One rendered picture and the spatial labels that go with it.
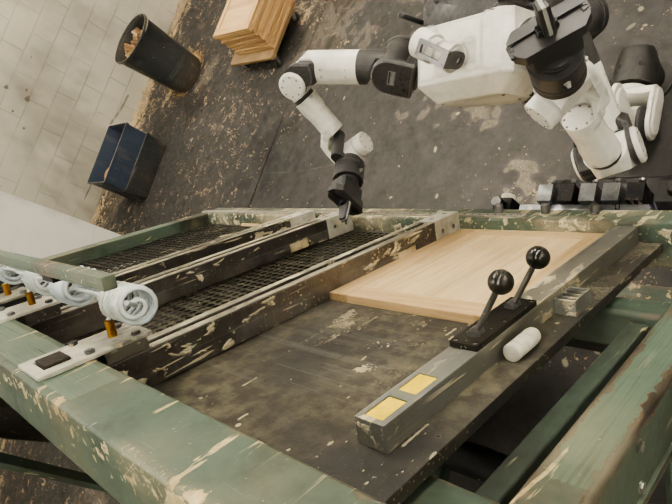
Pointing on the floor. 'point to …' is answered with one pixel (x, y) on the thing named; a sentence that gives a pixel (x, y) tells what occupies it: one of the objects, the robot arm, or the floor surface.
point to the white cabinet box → (43, 229)
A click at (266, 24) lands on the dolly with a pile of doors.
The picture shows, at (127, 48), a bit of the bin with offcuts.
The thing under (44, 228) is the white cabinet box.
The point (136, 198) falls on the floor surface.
